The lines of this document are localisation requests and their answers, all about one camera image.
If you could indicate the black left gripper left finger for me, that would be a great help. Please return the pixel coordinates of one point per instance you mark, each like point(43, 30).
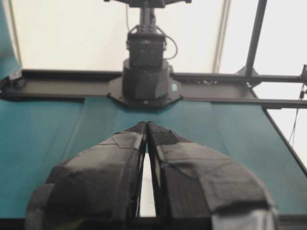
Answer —
point(98, 189)

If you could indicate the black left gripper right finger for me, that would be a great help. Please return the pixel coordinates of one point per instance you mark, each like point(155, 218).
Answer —
point(198, 188)

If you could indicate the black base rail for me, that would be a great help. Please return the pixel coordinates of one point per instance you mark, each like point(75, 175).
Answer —
point(203, 87)

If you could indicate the black frame post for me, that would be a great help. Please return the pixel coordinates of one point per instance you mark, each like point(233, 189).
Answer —
point(248, 69)

